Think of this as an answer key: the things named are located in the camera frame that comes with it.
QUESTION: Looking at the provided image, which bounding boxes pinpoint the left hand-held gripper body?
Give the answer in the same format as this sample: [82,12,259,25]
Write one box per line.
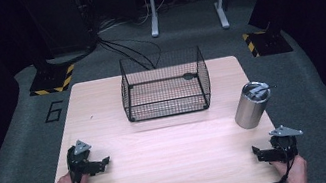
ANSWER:
[62,136,101,183]

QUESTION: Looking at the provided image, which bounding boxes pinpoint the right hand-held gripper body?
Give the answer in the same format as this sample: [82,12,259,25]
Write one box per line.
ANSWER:
[266,121,309,165]

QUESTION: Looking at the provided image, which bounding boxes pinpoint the stainless steel tumbler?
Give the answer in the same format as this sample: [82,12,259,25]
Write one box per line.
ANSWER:
[228,77,284,132]

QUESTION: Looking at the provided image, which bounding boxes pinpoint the black wire mesh basket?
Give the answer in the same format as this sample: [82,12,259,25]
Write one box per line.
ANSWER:
[114,44,216,125]

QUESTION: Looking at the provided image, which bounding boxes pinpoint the person's right hand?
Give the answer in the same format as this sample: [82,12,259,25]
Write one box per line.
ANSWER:
[270,153,311,183]

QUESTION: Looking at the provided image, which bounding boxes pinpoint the hazard striped stand base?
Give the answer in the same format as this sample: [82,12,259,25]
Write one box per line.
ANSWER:
[241,25,294,61]
[25,62,80,99]

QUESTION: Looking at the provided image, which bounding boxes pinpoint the black equipment cabinet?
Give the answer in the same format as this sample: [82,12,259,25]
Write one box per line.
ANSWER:
[17,0,101,63]

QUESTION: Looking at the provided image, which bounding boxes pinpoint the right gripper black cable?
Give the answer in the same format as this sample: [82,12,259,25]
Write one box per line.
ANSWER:
[258,156,300,183]

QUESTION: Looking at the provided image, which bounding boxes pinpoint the black floor cables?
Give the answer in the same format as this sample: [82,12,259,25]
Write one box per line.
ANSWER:
[96,26,165,80]

